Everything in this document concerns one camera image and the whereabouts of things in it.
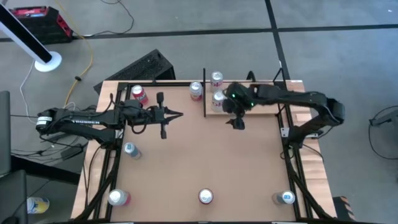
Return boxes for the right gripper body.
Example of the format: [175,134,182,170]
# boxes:
[222,81,259,131]

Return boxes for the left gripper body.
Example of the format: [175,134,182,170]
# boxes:
[124,92,167,140]

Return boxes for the silver Diet Coke can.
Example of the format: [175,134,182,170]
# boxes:
[211,90,225,113]
[210,71,224,93]

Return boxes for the red Fanta can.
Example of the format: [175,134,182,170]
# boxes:
[131,84,149,106]
[198,187,215,205]

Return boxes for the blue silver Red Bull can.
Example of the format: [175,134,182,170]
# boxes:
[123,141,143,161]
[272,190,296,206]

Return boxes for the pink fruit-print drink can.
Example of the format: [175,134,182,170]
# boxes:
[107,188,132,207]

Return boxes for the tan table cover sheet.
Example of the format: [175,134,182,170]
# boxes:
[110,85,298,222]

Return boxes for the white and black floor pole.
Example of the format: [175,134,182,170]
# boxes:
[0,2,63,73]

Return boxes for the black orange striped block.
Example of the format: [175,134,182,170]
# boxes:
[332,195,357,222]

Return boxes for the red and black toolbox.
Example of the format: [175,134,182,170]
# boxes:
[9,5,75,45]

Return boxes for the grey floor device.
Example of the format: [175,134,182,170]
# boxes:
[369,108,398,127]

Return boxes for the yellow and white can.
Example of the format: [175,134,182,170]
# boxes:
[26,196,50,215]

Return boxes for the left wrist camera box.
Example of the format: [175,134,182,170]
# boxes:
[123,99,143,110]

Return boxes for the black aluminium table frame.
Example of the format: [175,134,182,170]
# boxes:
[74,80,338,224]

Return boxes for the yellow floor cable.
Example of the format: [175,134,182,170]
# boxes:
[54,0,95,108]

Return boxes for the black floor cable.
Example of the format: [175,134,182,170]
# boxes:
[73,0,135,40]

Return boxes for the black floor cable ramp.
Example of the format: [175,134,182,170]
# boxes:
[11,154,81,185]

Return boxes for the black looped cable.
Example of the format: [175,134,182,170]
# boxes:
[368,105,398,161]

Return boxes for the white floor cable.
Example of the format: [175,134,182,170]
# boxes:
[19,60,77,125]

